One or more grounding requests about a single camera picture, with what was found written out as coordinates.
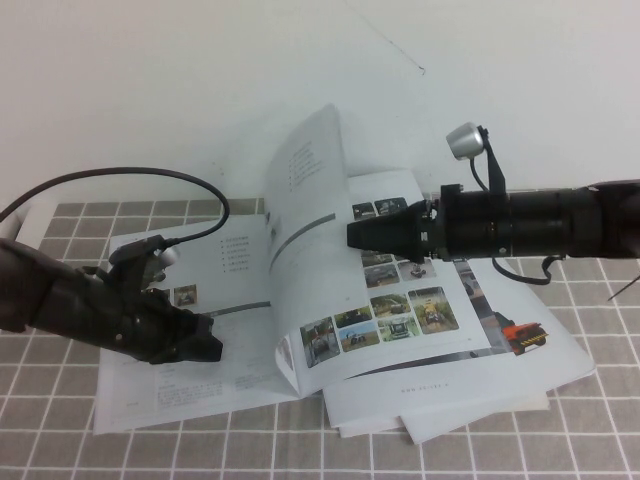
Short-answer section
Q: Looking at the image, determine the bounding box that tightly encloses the thin black wire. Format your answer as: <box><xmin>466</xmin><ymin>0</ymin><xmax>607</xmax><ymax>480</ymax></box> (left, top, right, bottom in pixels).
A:
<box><xmin>607</xmin><ymin>272</ymin><xmax>640</xmax><ymax>302</ymax></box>

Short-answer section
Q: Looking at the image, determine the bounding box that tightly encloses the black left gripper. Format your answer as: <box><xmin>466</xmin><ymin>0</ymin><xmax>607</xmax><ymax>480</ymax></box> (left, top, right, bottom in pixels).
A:
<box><xmin>74</xmin><ymin>267</ymin><xmax>224</xmax><ymax>367</ymax></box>

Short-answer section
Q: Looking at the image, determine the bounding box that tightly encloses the black left camera cable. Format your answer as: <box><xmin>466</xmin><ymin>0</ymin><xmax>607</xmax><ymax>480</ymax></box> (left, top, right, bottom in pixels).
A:
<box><xmin>0</xmin><ymin>167</ymin><xmax>232</xmax><ymax>250</ymax></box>

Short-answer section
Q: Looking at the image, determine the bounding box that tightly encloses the plain white paper sheet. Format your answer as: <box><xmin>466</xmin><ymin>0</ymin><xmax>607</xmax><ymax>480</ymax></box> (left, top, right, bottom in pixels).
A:
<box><xmin>335</xmin><ymin>417</ymin><xmax>405</xmax><ymax>441</ymax></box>
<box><xmin>399</xmin><ymin>394</ymin><xmax>549</xmax><ymax>447</ymax></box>

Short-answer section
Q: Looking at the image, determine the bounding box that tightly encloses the black camera cable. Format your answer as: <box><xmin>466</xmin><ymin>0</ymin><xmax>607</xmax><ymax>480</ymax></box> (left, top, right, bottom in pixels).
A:
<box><xmin>0</xmin><ymin>167</ymin><xmax>232</xmax><ymax>250</ymax></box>
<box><xmin>468</xmin><ymin>155</ymin><xmax>566</xmax><ymax>287</ymax></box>

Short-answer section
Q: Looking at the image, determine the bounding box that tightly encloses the black right camera cable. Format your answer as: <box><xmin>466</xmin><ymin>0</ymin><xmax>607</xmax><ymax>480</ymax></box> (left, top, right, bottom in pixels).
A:
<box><xmin>468</xmin><ymin>155</ymin><xmax>566</xmax><ymax>287</ymax></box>

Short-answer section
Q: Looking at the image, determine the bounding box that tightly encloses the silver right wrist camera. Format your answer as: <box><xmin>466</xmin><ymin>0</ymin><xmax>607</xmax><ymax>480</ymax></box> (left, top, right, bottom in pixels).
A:
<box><xmin>445</xmin><ymin>121</ymin><xmax>508</xmax><ymax>195</ymax></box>

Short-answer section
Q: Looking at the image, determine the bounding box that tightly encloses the brochure with orange vehicle print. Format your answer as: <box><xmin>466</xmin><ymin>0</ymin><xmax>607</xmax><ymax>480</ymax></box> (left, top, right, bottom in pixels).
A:
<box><xmin>322</xmin><ymin>194</ymin><xmax>597</xmax><ymax>441</ymax></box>

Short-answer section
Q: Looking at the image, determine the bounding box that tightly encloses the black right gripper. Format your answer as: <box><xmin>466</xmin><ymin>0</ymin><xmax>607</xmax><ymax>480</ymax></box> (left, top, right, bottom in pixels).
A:
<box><xmin>347</xmin><ymin>184</ymin><xmax>511</xmax><ymax>262</ymax></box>

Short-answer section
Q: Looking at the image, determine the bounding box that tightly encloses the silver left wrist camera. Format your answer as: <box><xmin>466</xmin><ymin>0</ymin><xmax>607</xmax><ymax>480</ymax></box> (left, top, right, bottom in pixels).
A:
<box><xmin>107</xmin><ymin>233</ymin><xmax>180</xmax><ymax>291</ymax></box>

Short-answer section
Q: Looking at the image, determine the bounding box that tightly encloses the grey checkered tablecloth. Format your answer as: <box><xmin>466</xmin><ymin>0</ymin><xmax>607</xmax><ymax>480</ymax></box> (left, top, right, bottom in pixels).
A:
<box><xmin>0</xmin><ymin>185</ymin><xmax>640</xmax><ymax>480</ymax></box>

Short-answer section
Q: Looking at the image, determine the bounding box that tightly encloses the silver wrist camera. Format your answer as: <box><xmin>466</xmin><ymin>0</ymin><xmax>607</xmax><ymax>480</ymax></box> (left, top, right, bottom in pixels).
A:
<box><xmin>445</xmin><ymin>121</ymin><xmax>508</xmax><ymax>195</ymax></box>
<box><xmin>107</xmin><ymin>233</ymin><xmax>180</xmax><ymax>291</ymax></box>

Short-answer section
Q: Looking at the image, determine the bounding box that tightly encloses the product catalogue book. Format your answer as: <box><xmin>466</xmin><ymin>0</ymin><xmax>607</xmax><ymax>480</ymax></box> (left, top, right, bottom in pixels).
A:
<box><xmin>92</xmin><ymin>103</ymin><xmax>494</xmax><ymax>436</ymax></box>

